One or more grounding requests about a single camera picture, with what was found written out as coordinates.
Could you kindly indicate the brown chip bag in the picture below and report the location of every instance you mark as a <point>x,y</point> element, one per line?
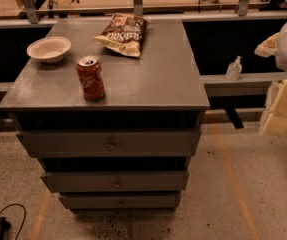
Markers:
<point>124,34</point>

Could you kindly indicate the top grey drawer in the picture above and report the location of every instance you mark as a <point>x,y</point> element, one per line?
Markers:
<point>128,143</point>

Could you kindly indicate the grey drawer cabinet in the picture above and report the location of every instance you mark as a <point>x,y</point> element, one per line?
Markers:
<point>159,91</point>

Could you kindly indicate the middle grey drawer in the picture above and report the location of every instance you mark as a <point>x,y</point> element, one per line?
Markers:
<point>131,181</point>

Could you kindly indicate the white paper bowl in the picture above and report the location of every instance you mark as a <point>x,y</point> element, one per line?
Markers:
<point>49,50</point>

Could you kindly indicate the red coke can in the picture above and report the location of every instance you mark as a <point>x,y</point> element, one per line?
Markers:
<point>89,72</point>

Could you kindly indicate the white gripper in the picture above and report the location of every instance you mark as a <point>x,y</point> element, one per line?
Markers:
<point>274,119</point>

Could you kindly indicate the grey drawer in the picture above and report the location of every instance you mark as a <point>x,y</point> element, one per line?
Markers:
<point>128,143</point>
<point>131,181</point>
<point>121,200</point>

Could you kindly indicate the bottom grey drawer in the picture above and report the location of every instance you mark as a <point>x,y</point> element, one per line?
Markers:
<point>121,200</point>

